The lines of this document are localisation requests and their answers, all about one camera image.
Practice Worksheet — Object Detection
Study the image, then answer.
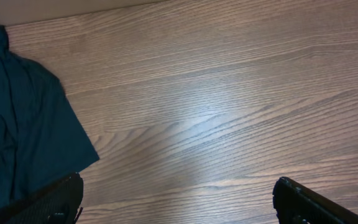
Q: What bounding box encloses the black folded garment pile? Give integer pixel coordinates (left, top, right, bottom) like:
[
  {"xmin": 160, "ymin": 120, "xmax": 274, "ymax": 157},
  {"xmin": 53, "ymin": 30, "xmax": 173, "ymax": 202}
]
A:
[{"xmin": 0, "ymin": 26, "xmax": 99, "ymax": 208}]

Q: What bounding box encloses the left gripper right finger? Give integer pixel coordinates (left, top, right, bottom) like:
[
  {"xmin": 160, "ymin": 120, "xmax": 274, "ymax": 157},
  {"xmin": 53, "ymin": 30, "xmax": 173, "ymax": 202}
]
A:
[{"xmin": 273, "ymin": 177, "xmax": 358, "ymax": 224}]

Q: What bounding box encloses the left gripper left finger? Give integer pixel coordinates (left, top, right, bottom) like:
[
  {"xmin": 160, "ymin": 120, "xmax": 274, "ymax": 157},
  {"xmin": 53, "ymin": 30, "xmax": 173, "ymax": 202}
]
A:
[{"xmin": 0, "ymin": 173, "xmax": 84, "ymax": 224}]

